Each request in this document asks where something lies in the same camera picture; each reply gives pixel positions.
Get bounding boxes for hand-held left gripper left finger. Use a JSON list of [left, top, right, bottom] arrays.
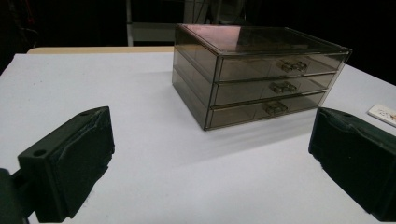
[[17, 105, 116, 224]]

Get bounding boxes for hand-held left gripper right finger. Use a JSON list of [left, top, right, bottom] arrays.
[[308, 106, 396, 222]]

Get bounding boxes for white printed card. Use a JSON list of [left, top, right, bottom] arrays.
[[367, 104, 396, 128]]

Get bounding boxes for smoky clear drawer cabinet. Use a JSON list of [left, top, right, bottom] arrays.
[[171, 23, 353, 132]]

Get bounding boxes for white table sheet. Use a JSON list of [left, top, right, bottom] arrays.
[[0, 51, 396, 224]]

